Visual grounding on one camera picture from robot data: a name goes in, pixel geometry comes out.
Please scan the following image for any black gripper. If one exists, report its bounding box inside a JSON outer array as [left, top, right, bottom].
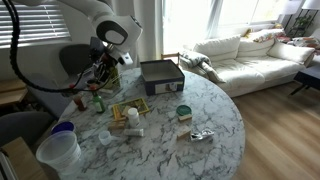
[[88, 36, 116, 83]]

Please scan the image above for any green hot sauce bottle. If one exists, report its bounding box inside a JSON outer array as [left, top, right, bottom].
[[91, 87, 107, 114]]

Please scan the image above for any brown hot sauce bottle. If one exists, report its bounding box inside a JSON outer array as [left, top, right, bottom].
[[73, 94, 88, 112]]

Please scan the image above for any white pill bottle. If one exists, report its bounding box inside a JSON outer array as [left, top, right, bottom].
[[127, 107, 141, 129]]

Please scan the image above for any clear plastic tray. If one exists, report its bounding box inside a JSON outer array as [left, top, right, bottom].
[[79, 66, 123, 98]]

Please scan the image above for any black office chair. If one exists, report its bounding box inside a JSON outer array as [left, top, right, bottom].
[[59, 43, 98, 94]]

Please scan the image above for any yellow card box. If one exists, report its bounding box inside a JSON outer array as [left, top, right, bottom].
[[112, 97, 151, 122]]

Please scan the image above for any wooden block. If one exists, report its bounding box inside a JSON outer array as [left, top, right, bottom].
[[176, 125, 193, 141], [178, 113, 193, 122], [108, 119, 127, 131]]

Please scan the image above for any navy cardboard box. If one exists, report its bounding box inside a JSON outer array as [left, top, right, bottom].
[[139, 59, 186, 97]]

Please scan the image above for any grey fabric chair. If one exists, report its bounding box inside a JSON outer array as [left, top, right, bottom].
[[26, 74, 73, 118], [0, 111, 56, 148]]

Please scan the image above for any white curtain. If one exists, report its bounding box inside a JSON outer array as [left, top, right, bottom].
[[109, 0, 164, 72]]

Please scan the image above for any clear measuring scoop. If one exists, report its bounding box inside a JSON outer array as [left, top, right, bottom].
[[98, 130, 123, 147]]

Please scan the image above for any can with blue lid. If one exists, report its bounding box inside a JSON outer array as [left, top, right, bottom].
[[51, 120, 76, 135]]

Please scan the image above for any wooden chair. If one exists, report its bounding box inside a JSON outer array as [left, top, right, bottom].
[[160, 52, 181, 66]]

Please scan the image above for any green round lid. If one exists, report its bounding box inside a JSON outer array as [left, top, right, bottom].
[[176, 104, 193, 117]]

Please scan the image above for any clear plastic pitcher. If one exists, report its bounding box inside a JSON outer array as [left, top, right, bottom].
[[35, 130, 83, 176]]

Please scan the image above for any wooden desk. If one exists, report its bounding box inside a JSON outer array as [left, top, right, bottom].
[[0, 79, 29, 107]]

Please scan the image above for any grey blanket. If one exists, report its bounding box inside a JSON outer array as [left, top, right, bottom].
[[179, 49, 226, 84]]

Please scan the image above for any crumpled foil wrapper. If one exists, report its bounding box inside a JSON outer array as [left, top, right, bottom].
[[190, 128, 215, 144]]

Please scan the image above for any light wooden board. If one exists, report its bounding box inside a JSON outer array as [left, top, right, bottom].
[[0, 136, 49, 180]]

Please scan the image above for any white sofa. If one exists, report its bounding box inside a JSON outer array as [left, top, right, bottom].
[[179, 28, 316, 98]]

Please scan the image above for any floral pillow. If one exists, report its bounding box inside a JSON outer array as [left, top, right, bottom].
[[253, 29, 286, 44]]

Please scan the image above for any floral cushion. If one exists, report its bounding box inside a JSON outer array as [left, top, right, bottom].
[[288, 35, 320, 52]]

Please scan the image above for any black plant stand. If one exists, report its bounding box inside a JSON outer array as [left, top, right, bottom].
[[287, 9, 318, 38]]

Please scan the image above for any dark coffee table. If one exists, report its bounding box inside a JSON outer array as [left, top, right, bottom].
[[289, 64, 320, 98]]

